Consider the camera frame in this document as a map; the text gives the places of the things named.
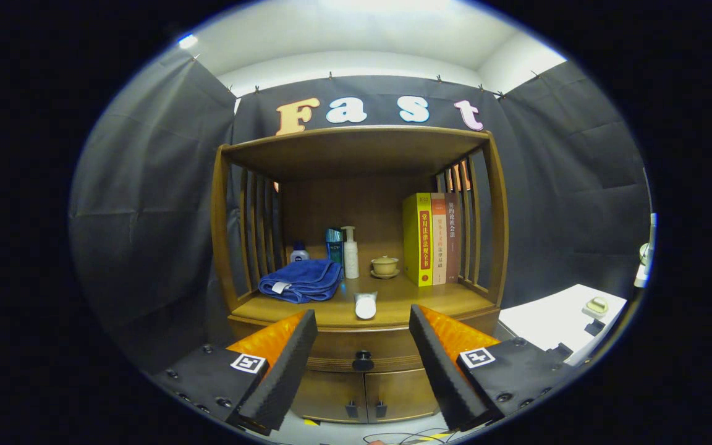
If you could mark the ceiling light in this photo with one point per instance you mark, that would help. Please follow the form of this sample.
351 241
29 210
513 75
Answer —
187 41

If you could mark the white and green tube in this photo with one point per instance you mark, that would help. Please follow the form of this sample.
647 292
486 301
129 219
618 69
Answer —
366 307

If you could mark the white side table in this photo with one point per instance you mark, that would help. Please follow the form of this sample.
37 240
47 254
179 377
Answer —
547 321

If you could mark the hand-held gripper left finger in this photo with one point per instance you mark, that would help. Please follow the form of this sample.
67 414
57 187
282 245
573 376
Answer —
285 371

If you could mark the beige lidded tea cup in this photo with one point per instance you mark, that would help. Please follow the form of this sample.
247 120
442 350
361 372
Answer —
385 266

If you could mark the thick yellow book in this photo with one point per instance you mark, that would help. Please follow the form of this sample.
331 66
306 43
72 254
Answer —
418 241

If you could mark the wooden countertop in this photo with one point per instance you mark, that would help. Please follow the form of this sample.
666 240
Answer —
430 303

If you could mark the orange and cream book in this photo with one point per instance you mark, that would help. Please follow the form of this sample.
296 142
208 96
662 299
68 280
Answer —
439 247

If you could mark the small white blue-capped bottle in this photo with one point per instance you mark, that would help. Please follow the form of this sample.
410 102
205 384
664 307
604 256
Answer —
299 254

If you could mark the wooden cabinet door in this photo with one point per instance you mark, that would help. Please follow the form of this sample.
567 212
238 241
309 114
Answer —
325 395
402 392

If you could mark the brown book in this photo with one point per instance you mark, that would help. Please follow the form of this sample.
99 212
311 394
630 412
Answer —
453 241

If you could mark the white pump bottle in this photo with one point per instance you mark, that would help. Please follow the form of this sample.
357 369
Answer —
351 256

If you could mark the tall blue cosmetic bottle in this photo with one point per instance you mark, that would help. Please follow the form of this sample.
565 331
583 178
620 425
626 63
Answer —
334 247

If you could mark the small cream object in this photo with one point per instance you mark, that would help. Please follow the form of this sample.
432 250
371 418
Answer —
597 306

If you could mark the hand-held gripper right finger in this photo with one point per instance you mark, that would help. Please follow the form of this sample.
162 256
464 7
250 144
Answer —
442 377

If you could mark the wooden cabinet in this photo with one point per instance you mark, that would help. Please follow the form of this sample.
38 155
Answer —
356 154

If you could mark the small black block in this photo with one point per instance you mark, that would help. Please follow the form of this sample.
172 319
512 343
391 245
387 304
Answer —
560 352
594 327

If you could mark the blue folded towel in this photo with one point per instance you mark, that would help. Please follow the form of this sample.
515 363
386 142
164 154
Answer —
300 281

